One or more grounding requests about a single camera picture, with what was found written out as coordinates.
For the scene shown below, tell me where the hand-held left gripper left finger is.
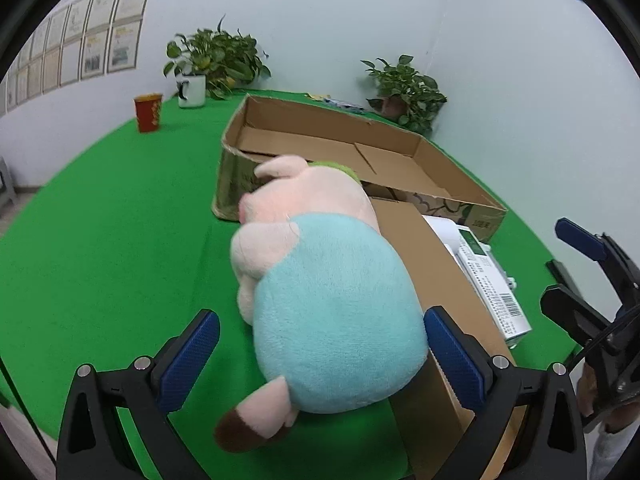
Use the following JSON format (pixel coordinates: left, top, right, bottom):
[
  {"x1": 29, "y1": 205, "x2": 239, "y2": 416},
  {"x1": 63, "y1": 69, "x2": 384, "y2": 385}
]
[{"x1": 56, "y1": 309, "x2": 221, "y2": 480}]

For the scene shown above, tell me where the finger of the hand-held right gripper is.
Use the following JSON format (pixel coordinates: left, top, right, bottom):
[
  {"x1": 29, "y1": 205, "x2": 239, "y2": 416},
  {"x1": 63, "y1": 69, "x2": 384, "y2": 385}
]
[
  {"x1": 556, "y1": 217, "x2": 640, "y2": 308},
  {"x1": 540, "y1": 259, "x2": 623, "y2": 347}
]

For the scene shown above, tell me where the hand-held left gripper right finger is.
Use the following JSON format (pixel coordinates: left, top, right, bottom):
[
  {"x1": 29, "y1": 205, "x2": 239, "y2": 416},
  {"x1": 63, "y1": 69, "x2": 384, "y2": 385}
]
[{"x1": 423, "y1": 306, "x2": 588, "y2": 480}]

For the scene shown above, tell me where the brown cardboard insert tray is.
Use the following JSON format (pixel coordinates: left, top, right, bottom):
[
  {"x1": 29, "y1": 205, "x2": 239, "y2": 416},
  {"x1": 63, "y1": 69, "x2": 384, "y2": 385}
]
[{"x1": 367, "y1": 197, "x2": 528, "y2": 480}]

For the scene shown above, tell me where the pink pig plush toy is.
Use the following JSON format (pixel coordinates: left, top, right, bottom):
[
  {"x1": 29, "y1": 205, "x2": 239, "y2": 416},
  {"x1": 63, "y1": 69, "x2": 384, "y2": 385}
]
[{"x1": 214, "y1": 154, "x2": 430, "y2": 453}]

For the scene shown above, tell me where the large cardboard box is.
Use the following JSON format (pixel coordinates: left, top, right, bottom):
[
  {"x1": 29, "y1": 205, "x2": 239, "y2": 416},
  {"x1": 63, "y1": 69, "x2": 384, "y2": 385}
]
[{"x1": 211, "y1": 94, "x2": 508, "y2": 241}]

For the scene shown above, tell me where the person's right forearm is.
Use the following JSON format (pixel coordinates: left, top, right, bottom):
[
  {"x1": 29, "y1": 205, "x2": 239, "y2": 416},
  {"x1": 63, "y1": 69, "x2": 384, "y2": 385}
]
[{"x1": 589, "y1": 427, "x2": 633, "y2": 480}]

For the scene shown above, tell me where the person's right hand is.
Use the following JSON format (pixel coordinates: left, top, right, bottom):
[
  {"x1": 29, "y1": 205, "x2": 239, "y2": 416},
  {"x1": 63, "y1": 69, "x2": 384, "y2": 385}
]
[{"x1": 575, "y1": 365, "x2": 635, "y2": 433}]

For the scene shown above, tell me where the white product box green label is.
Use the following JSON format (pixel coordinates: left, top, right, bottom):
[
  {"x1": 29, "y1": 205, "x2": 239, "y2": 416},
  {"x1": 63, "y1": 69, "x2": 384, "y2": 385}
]
[{"x1": 422, "y1": 215, "x2": 532, "y2": 351}]

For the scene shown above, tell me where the potted plant brown pot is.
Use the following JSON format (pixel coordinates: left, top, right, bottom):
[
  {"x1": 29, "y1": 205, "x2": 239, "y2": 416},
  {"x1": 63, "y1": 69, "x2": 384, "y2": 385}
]
[{"x1": 361, "y1": 54, "x2": 448, "y2": 137}]

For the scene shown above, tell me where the red paper cup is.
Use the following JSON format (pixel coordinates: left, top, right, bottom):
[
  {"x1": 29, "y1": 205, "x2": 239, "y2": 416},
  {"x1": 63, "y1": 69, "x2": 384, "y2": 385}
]
[{"x1": 133, "y1": 93, "x2": 164, "y2": 134}]

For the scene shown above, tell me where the white enamel mug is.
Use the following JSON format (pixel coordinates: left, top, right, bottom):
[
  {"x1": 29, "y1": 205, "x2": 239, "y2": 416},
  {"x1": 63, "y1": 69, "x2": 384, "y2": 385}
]
[{"x1": 175, "y1": 74, "x2": 207, "y2": 109}]

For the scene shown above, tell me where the patterned flat packet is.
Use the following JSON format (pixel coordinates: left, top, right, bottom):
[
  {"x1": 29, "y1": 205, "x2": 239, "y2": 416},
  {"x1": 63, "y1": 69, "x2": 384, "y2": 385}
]
[{"x1": 322, "y1": 97, "x2": 368, "y2": 112}]

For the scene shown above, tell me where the green pothos plant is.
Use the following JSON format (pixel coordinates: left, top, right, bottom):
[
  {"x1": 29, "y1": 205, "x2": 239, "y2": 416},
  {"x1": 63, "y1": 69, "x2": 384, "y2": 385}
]
[{"x1": 163, "y1": 14, "x2": 273, "y2": 101}]

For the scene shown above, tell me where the black braided cable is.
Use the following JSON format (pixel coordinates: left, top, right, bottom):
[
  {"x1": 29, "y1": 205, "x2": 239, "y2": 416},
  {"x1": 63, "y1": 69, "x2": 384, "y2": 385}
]
[{"x1": 564, "y1": 310, "x2": 640, "y2": 367}]

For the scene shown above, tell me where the group of framed wall certificates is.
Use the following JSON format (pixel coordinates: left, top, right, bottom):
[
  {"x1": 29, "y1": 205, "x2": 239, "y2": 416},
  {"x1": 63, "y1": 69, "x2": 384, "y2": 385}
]
[{"x1": 0, "y1": 0, "x2": 157, "y2": 116}]

